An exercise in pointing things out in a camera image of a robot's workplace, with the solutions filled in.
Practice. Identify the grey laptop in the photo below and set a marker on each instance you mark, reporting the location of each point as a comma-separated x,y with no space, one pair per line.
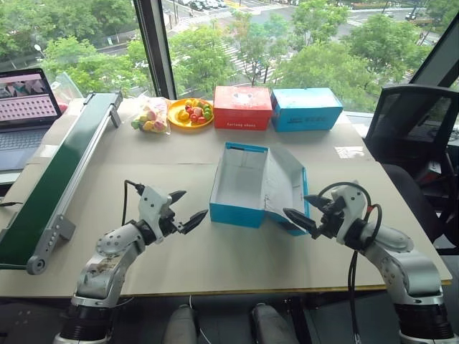
25,118

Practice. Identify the clear plastic bag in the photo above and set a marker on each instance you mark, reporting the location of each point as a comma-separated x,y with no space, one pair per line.
64,89

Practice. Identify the clear bag of toys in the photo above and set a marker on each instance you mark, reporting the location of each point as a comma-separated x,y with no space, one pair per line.
152,116

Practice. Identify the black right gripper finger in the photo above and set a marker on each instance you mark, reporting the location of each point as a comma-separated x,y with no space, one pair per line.
301,220
316,203

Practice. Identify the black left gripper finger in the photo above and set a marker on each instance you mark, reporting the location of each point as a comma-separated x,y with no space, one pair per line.
177,197
193,221

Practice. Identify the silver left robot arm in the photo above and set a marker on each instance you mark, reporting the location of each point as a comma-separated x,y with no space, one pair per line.
107,251

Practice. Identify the black mesh office chair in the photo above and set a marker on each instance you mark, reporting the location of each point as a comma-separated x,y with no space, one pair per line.
412,118

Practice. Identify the yellow plastic plate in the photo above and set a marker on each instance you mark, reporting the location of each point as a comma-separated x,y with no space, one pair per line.
175,114

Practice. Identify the red toy fruit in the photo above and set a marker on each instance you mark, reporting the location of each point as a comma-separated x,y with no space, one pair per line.
196,118

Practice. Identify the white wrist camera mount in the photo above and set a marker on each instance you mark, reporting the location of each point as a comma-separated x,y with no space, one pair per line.
349,209
152,204

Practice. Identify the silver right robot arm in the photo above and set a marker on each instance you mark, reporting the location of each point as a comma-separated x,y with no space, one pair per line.
405,265

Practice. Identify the yellow toy fruit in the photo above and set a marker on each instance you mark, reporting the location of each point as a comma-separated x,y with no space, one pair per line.
183,115

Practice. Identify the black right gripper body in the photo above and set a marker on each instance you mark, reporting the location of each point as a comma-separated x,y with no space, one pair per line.
331,220

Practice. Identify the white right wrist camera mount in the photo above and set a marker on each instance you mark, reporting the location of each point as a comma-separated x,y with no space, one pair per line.
349,209

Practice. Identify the dark rounded shape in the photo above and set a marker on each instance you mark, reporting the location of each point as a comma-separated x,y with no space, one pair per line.
272,324
183,324

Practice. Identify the red shoe box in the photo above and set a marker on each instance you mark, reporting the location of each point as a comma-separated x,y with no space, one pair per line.
242,107

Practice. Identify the blue shoe box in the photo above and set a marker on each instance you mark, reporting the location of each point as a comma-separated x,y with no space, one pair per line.
305,111
247,190

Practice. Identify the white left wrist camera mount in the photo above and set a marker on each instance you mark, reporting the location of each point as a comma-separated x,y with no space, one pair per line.
152,204

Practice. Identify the dark slanted window frame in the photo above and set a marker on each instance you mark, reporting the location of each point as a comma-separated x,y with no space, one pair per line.
435,53

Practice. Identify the green conveyor belt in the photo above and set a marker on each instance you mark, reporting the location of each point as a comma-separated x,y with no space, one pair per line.
54,172

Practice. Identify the dark window pillar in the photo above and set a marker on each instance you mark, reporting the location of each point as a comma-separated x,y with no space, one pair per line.
154,46

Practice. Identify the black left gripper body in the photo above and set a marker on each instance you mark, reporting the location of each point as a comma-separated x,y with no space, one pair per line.
168,223

